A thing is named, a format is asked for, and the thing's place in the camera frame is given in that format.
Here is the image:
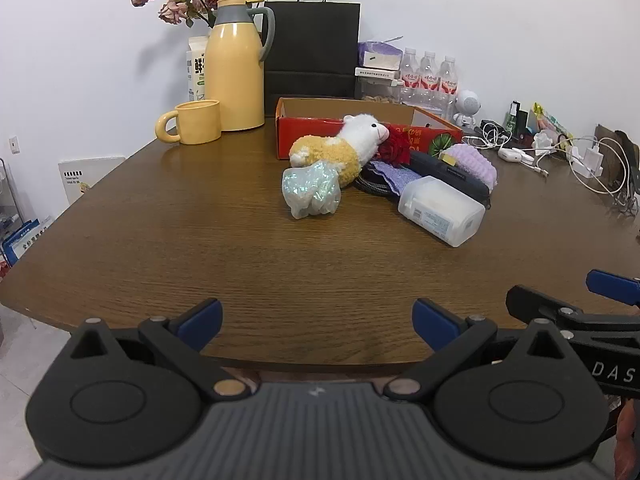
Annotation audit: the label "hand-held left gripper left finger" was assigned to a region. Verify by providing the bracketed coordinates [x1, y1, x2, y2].
[70, 298, 250, 403]

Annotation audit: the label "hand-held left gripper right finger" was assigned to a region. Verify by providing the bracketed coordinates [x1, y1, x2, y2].
[386, 297, 576, 403]

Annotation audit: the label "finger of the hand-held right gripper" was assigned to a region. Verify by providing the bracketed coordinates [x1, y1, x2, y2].
[506, 285, 586, 331]
[586, 269, 640, 307]

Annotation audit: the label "translucent plastic box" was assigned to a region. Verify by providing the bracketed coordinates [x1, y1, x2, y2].
[397, 175, 487, 248]

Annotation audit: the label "lilac fluffy plush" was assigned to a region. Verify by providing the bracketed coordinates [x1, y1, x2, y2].
[445, 143, 499, 188]

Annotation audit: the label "purple cloth pouch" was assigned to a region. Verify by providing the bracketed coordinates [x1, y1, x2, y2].
[370, 160, 426, 196]

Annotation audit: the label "black pencil case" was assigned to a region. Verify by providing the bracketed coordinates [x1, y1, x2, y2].
[407, 151, 493, 208]

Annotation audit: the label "black braided cable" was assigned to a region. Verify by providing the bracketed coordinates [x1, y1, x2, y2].
[354, 167, 401, 198]

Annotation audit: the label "iridescent glitter bag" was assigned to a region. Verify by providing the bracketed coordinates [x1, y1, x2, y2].
[282, 160, 343, 221]

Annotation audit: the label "red fabric rose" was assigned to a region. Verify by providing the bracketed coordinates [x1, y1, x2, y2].
[377, 131, 412, 167]

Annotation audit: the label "white and yellow alpaca plush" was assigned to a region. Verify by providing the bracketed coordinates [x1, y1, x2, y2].
[290, 114, 391, 184]

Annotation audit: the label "red cardboard box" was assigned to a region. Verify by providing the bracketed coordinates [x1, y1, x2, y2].
[274, 97, 463, 161]

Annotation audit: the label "person's right hand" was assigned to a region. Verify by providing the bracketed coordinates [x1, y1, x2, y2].
[616, 401, 640, 461]

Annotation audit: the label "brown leather bag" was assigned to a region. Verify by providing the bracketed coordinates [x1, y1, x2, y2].
[595, 124, 640, 211]

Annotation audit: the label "white charger adapter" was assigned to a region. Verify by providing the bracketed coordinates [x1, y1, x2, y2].
[570, 137, 608, 179]

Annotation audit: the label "colourful snack packets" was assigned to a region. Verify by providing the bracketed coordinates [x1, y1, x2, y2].
[530, 102, 573, 141]

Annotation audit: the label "white printed board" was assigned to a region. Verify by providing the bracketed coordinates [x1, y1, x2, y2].
[57, 156, 126, 206]

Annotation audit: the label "blue printed box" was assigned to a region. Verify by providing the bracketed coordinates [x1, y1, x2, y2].
[0, 217, 53, 268]

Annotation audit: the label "yellow mug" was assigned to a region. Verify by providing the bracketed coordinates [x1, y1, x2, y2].
[155, 100, 222, 145]

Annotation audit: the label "white robot toy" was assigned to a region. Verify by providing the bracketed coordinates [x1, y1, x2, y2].
[452, 90, 482, 128]

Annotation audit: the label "clear snack container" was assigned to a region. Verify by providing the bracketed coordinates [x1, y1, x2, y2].
[354, 77, 406, 105]

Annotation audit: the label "yellow thermos jug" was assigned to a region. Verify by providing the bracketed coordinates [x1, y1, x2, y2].
[205, 0, 276, 132]

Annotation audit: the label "white milk carton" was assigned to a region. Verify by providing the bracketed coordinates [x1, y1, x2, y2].
[187, 35, 211, 103]

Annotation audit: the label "white flat box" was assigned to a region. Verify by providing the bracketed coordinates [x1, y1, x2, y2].
[354, 66, 403, 80]

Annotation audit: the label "purple tissue pack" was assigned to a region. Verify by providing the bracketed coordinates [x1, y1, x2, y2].
[356, 36, 404, 72]

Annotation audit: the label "black paper bag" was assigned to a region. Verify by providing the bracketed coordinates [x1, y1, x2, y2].
[262, 0, 361, 117]

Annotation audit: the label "white charging cable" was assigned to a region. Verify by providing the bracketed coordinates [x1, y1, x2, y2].
[565, 135, 633, 196]

